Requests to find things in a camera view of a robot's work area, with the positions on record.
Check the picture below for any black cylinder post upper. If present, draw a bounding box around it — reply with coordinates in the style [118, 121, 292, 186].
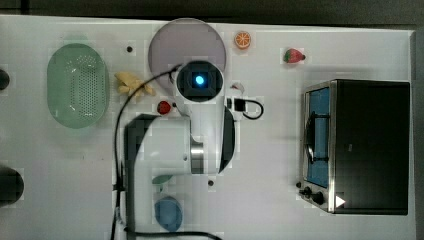
[0, 70, 10, 90]

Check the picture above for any black cylinder post lower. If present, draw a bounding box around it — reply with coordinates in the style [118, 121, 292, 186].
[0, 167, 24, 207]

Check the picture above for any yellow banana bunch toy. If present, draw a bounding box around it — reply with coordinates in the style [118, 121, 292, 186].
[114, 71, 156, 97]

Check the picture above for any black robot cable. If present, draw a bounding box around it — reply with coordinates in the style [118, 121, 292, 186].
[109, 63, 224, 240]

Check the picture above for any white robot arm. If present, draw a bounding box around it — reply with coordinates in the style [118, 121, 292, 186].
[124, 60, 235, 240]

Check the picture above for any blue cup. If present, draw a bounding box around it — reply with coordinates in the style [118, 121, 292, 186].
[154, 197, 183, 232]

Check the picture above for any black toaster oven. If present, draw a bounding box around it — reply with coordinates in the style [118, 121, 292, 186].
[296, 79, 410, 215]

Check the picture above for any black cylinder post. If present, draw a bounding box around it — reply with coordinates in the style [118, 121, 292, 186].
[0, 70, 10, 90]
[0, 167, 24, 207]

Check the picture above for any green oval colander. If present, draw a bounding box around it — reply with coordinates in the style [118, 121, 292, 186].
[47, 43, 109, 129]

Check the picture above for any green cup with handle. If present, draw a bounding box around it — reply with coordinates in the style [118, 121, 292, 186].
[152, 175, 172, 192]

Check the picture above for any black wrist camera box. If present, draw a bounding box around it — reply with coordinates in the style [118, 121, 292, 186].
[227, 98, 246, 112]

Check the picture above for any red strawberry toy far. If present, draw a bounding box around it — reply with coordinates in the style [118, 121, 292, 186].
[283, 48, 306, 64]

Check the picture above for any orange slice toy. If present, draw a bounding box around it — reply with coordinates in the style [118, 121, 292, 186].
[234, 31, 251, 50]

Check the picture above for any lilac round plate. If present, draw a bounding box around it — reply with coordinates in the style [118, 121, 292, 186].
[148, 18, 226, 76]

